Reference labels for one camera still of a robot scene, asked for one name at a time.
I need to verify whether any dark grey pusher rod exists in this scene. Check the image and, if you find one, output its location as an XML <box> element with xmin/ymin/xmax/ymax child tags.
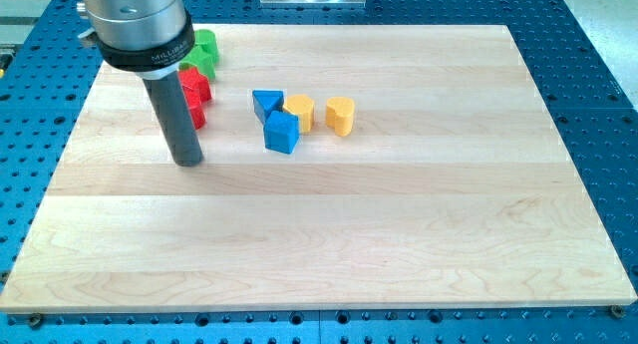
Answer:
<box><xmin>143</xmin><ymin>72</ymin><xmax>203</xmax><ymax>167</ymax></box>

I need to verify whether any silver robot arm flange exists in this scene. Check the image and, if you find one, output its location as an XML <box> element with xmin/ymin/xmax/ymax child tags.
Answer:
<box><xmin>77</xmin><ymin>0</ymin><xmax>194</xmax><ymax>80</ymax></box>

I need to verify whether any yellow heart block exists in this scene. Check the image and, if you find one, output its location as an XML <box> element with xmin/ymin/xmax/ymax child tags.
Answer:
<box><xmin>325</xmin><ymin>97</ymin><xmax>355</xmax><ymax>137</ymax></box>

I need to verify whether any blue pentagon block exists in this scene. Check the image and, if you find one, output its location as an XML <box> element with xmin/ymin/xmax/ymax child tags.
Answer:
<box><xmin>263</xmin><ymin>111</ymin><xmax>300</xmax><ymax>155</ymax></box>

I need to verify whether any yellow rounded block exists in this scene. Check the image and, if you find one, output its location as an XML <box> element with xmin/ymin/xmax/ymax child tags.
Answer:
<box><xmin>283</xmin><ymin>94</ymin><xmax>315</xmax><ymax>134</ymax></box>

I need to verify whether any blue triangle block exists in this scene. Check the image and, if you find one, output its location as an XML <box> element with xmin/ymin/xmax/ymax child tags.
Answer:
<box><xmin>252</xmin><ymin>90</ymin><xmax>284</xmax><ymax>125</ymax></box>

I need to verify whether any light wooden board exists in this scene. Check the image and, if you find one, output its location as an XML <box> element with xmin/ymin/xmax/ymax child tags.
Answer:
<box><xmin>1</xmin><ymin>25</ymin><xmax>637</xmax><ymax>314</ymax></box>

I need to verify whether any red block lower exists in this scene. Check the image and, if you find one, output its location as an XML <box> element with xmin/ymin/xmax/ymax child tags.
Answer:
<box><xmin>183</xmin><ymin>90</ymin><xmax>206</xmax><ymax>130</ymax></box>

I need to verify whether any red block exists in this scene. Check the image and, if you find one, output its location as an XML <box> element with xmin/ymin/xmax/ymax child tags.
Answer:
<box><xmin>183</xmin><ymin>90</ymin><xmax>206</xmax><ymax>130</ymax></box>
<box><xmin>178</xmin><ymin>67</ymin><xmax>212</xmax><ymax>103</ymax></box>

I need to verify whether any red block upper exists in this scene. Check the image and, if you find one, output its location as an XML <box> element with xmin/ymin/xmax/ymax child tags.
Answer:
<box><xmin>178</xmin><ymin>67</ymin><xmax>212</xmax><ymax>103</ymax></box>

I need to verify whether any green block front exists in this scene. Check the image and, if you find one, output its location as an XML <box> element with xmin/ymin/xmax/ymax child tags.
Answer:
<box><xmin>178</xmin><ymin>46</ymin><xmax>217</xmax><ymax>81</ymax></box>

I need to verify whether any green block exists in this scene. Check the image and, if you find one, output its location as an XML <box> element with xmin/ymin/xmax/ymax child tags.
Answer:
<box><xmin>178</xmin><ymin>46</ymin><xmax>217</xmax><ymax>81</ymax></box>
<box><xmin>194</xmin><ymin>29</ymin><xmax>219</xmax><ymax>64</ymax></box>

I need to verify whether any green block rear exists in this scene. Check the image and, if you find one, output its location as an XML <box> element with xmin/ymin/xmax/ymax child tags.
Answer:
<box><xmin>194</xmin><ymin>29</ymin><xmax>219</xmax><ymax>64</ymax></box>

